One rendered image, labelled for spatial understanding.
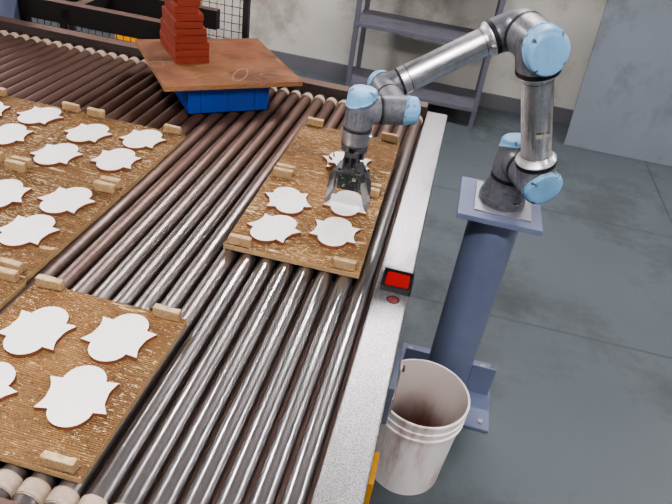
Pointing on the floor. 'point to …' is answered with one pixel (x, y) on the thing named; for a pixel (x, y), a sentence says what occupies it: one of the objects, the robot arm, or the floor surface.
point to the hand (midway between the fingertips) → (346, 204)
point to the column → (474, 298)
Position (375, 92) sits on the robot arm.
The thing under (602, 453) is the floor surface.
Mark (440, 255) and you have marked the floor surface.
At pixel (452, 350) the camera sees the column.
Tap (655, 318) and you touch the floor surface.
